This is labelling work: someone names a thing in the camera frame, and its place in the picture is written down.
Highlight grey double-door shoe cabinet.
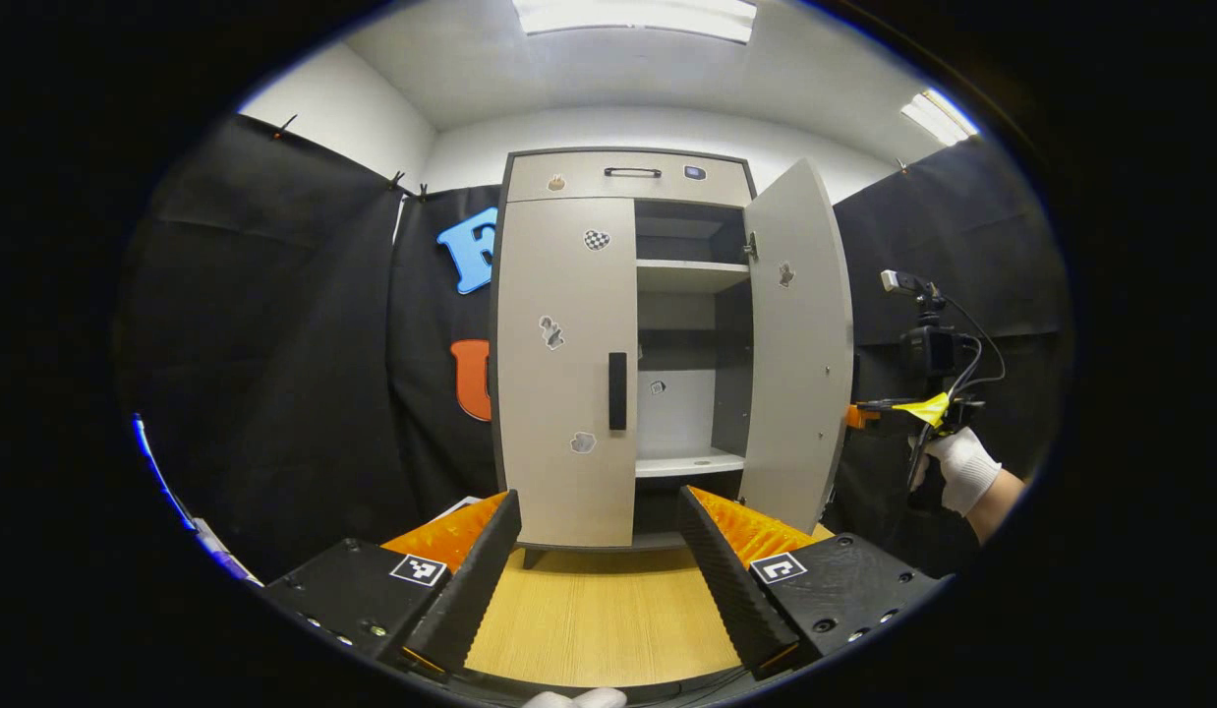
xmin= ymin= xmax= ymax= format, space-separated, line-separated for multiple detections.
xmin=489 ymin=147 xmax=855 ymax=569

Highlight large ceiling light panel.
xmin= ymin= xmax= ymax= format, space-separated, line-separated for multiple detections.
xmin=512 ymin=0 xmax=759 ymax=45

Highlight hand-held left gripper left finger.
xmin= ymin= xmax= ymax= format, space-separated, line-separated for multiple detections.
xmin=264 ymin=489 xmax=523 ymax=679

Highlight small ceiling light panel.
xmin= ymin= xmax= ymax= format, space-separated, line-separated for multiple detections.
xmin=900 ymin=88 xmax=981 ymax=148

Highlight grey shoe cabinet door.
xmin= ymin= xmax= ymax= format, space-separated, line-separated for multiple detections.
xmin=738 ymin=157 xmax=855 ymax=535
xmin=495 ymin=197 xmax=639 ymax=549

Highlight black backdrop cloth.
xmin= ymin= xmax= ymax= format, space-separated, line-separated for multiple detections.
xmin=112 ymin=110 xmax=1072 ymax=581

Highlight blue white banner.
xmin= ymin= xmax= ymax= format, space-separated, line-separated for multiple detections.
xmin=132 ymin=413 xmax=261 ymax=586

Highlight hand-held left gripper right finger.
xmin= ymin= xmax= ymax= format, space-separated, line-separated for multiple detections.
xmin=675 ymin=485 xmax=949 ymax=681

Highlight white cabinet shelf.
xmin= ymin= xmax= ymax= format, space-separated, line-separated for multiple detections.
xmin=635 ymin=447 xmax=745 ymax=479
xmin=636 ymin=260 xmax=750 ymax=294

